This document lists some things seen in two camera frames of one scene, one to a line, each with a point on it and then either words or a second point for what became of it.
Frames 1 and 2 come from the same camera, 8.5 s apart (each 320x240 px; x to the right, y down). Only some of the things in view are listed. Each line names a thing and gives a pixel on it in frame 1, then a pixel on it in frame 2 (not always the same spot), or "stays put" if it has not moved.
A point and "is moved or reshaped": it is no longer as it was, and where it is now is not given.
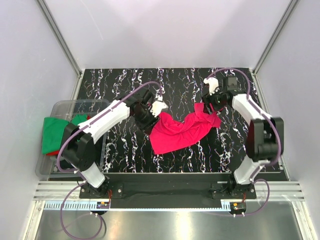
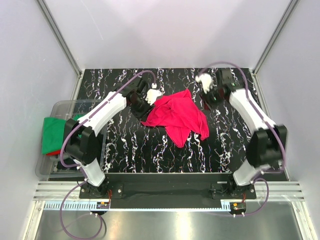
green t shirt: x=53 y=130 stays put
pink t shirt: x=169 y=133 is moved or reshaped
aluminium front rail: x=280 y=191 stays put
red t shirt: x=54 y=153 stays put
